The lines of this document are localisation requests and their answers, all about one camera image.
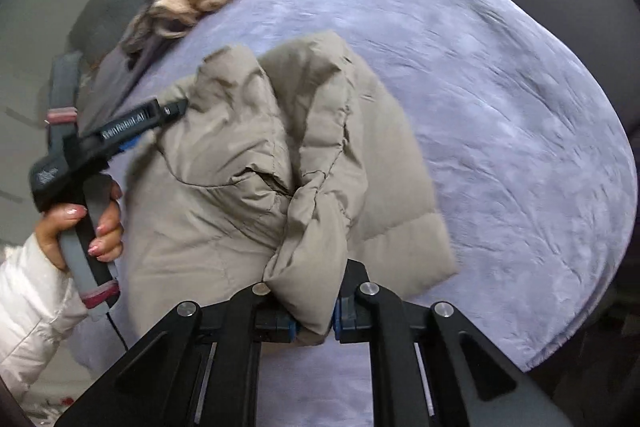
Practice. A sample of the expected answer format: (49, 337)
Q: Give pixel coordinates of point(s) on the lavender embossed bed cover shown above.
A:
(532, 170)

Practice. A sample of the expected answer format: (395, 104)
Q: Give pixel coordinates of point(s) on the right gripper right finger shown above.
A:
(431, 366)

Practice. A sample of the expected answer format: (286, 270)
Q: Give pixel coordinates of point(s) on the white puffer sleeve forearm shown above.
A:
(39, 308)

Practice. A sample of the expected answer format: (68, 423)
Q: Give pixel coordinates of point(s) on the beige quilted puffer jacket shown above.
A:
(285, 166)

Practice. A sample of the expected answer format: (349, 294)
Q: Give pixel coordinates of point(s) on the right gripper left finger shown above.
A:
(198, 366)

